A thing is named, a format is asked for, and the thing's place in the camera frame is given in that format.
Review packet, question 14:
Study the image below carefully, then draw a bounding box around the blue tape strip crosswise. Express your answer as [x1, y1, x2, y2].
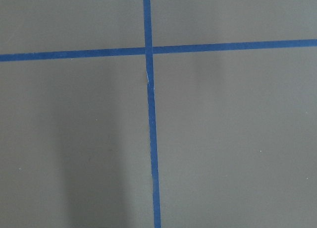
[0, 39, 317, 62]

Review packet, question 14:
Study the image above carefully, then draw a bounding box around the blue tape strip lengthwise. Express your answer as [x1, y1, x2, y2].
[143, 0, 161, 228]

